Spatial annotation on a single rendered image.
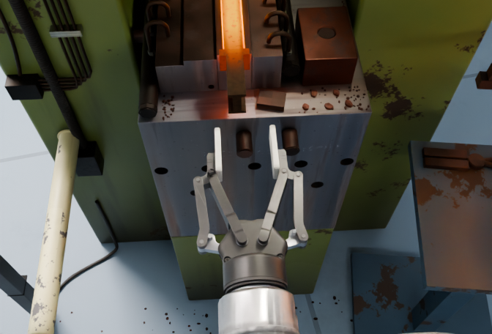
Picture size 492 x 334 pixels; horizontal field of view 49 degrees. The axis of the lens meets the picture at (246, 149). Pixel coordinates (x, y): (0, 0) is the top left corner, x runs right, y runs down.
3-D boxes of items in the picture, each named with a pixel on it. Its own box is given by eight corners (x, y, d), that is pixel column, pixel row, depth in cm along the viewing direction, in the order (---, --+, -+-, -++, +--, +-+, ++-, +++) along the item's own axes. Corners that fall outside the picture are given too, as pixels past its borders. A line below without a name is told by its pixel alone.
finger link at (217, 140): (222, 182, 72) (217, 182, 72) (220, 139, 76) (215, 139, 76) (221, 171, 70) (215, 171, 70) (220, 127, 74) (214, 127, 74)
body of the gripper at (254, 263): (220, 307, 65) (218, 236, 70) (290, 303, 65) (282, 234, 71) (217, 286, 59) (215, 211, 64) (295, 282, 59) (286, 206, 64)
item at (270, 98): (256, 108, 88) (256, 103, 87) (259, 94, 89) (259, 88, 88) (283, 111, 87) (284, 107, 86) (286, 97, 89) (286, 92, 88)
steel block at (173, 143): (334, 228, 124) (373, 112, 87) (170, 237, 123) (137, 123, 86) (306, 50, 155) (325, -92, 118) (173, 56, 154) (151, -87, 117)
